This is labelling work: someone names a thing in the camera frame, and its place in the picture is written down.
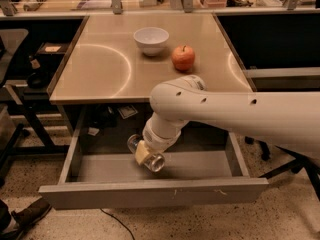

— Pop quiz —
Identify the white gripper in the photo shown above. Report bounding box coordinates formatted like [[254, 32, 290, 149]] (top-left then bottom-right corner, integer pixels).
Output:
[[135, 123, 181, 165]]

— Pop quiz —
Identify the silver redbull can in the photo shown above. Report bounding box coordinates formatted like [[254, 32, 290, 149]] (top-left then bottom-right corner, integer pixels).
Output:
[[127, 134, 165, 173]]

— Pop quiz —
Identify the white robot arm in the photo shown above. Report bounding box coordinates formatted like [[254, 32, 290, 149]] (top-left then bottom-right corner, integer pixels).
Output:
[[135, 75, 320, 164]]

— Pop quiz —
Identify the open grey top drawer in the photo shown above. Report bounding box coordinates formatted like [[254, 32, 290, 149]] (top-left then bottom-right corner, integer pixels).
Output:
[[39, 115, 268, 209]]

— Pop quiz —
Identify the white paper tag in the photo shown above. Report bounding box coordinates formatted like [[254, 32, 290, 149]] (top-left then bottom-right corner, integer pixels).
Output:
[[118, 105, 138, 119]]

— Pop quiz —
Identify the grey cabinet desk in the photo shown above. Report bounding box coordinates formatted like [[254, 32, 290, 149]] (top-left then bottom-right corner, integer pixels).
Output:
[[49, 12, 251, 130]]

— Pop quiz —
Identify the red apple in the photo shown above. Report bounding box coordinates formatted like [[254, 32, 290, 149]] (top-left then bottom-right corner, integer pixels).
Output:
[[171, 45, 195, 71]]

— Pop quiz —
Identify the black side stand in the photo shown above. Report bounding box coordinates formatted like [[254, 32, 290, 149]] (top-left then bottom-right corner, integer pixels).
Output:
[[4, 41, 69, 155]]

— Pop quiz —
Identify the white ceramic bowl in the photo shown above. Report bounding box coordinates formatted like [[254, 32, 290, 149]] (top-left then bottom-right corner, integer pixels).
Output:
[[133, 27, 169, 56]]

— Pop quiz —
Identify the brown shoe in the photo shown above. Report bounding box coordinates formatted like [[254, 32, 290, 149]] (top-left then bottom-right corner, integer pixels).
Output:
[[11, 198, 51, 231]]

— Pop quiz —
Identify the black floor cable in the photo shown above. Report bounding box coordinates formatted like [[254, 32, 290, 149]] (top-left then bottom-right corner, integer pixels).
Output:
[[99, 207, 137, 240]]

